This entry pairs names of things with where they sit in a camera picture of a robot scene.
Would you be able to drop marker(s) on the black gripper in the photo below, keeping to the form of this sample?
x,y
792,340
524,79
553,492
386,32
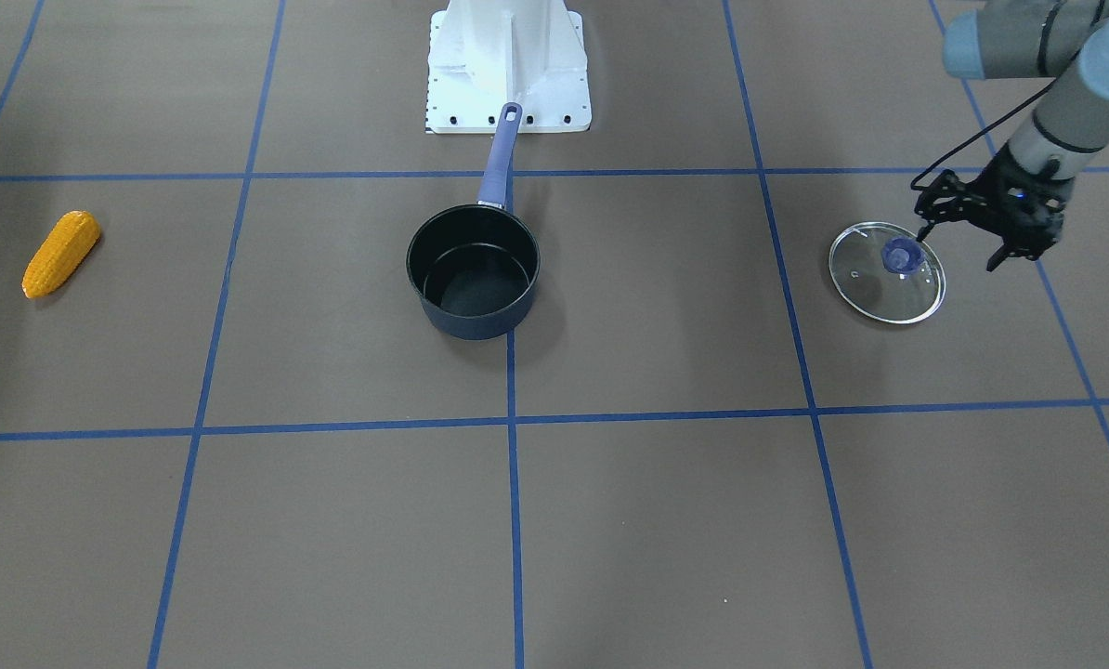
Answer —
x,y
998,191

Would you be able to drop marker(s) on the glass lid blue knob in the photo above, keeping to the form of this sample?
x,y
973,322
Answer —
x,y
883,272

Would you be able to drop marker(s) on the blue saucepan with handle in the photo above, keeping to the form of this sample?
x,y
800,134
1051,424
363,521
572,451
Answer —
x,y
475,267

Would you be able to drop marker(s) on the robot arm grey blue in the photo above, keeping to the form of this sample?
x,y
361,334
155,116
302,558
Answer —
x,y
1065,43

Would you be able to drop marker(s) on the yellow corn cob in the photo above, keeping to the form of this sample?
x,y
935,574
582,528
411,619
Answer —
x,y
63,251

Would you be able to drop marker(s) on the brown paper table mat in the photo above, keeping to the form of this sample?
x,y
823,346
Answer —
x,y
232,439

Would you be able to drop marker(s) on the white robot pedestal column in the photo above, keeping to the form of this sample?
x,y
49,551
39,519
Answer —
x,y
487,53

